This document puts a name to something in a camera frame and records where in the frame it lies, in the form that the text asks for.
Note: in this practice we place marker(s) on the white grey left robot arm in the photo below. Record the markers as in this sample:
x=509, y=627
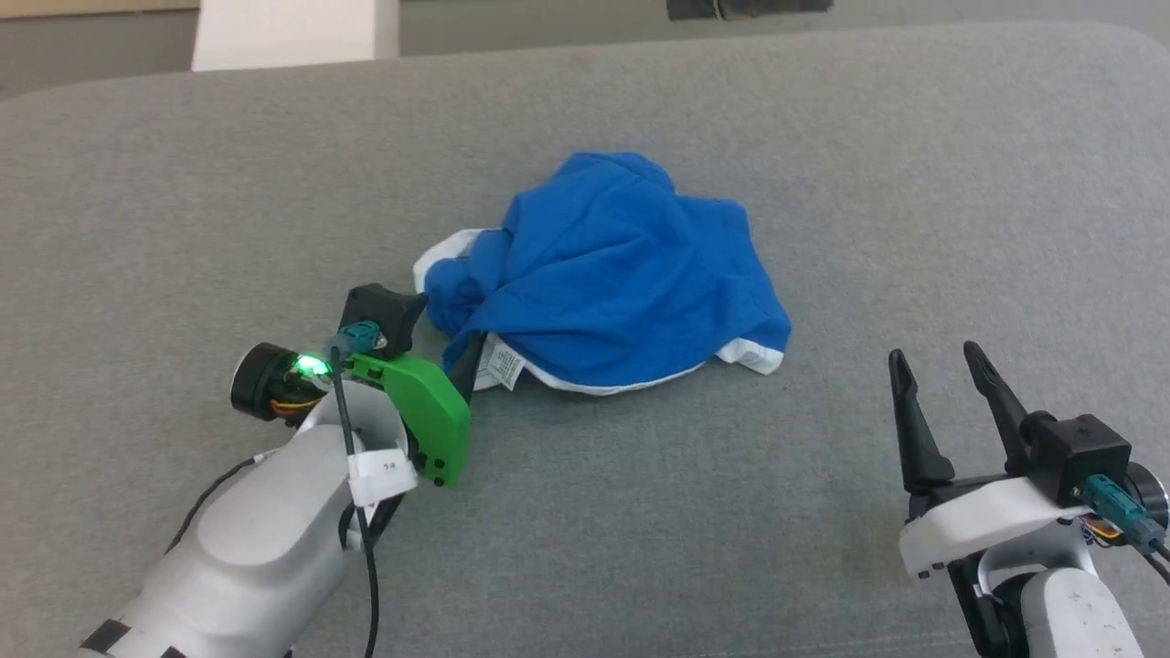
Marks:
x=256, y=530

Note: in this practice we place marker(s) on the dark background object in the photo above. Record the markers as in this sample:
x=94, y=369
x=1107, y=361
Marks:
x=749, y=7

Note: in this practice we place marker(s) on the grey fabric sofa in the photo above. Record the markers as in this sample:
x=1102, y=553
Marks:
x=823, y=137

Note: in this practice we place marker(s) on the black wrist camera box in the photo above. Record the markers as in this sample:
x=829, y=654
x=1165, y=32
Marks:
x=1079, y=457
x=388, y=311

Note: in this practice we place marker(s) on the light wooden strip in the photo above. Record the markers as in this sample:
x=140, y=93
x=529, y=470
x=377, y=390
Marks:
x=91, y=6

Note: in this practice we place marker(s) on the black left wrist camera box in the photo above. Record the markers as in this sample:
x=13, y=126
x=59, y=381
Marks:
x=388, y=311

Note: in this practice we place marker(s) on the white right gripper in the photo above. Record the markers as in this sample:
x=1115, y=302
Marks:
x=987, y=525

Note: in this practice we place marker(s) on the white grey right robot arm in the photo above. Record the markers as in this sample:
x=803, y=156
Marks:
x=1069, y=612

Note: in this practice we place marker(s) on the white block furniture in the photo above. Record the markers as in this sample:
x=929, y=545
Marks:
x=292, y=32

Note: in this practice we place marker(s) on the blue garment with white trim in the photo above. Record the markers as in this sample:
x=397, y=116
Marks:
x=603, y=283

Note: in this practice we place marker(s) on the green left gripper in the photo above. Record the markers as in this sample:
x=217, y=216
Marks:
x=430, y=402

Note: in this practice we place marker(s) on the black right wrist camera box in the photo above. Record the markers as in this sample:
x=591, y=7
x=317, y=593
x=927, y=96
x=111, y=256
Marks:
x=1079, y=457

